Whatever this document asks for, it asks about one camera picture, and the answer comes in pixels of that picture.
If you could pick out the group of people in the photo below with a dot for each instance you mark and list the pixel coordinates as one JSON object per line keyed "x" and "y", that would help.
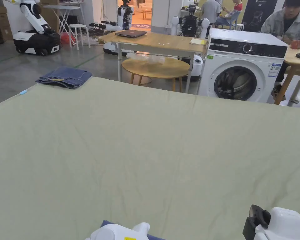
{"x": 215, "y": 12}

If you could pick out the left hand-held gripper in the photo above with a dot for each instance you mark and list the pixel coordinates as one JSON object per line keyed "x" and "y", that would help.
{"x": 110, "y": 232}

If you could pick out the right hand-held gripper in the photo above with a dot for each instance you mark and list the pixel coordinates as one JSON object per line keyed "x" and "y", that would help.
{"x": 282, "y": 225}

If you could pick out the dark blue garment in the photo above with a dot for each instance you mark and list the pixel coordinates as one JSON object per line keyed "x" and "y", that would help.
{"x": 156, "y": 237}

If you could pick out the white washing machine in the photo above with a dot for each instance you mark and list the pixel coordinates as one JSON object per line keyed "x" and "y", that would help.
{"x": 242, "y": 70}

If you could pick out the folded blue denim garment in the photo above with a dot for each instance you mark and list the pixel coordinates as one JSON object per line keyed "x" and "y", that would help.
{"x": 67, "y": 76}

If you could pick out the white and black wheeled robot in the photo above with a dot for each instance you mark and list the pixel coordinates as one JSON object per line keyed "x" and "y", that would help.
{"x": 36, "y": 37}

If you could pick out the red bag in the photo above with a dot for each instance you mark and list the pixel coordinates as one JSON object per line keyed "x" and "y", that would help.
{"x": 65, "y": 38}

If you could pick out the small blue and white tag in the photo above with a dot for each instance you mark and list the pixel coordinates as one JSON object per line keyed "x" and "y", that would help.
{"x": 23, "y": 92}

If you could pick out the white humanoid robot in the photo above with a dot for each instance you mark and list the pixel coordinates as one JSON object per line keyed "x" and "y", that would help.
{"x": 122, "y": 17}

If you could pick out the bed with pale green sheet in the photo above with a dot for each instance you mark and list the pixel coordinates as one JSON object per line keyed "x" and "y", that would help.
{"x": 140, "y": 155}

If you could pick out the black banner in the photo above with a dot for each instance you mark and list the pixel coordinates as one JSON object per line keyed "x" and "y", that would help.
{"x": 258, "y": 15}

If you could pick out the black robot with white arms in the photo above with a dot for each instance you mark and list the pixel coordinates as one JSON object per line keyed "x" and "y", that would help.
{"x": 190, "y": 22}

